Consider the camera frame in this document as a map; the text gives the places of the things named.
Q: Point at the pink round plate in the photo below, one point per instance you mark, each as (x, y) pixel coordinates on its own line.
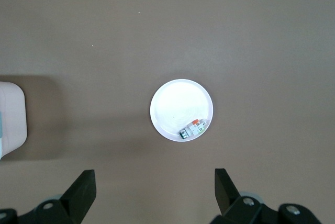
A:
(175, 103)

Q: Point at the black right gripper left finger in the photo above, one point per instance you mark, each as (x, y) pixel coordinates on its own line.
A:
(78, 195)

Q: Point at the grey box latch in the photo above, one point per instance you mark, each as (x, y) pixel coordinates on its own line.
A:
(1, 124)

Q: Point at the white circuit breaker switch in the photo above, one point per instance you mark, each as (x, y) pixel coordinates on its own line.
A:
(192, 129)

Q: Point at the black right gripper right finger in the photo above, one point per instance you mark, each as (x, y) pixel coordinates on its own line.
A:
(227, 195)

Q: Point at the white lidded storage box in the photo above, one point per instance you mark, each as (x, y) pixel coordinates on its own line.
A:
(13, 119)

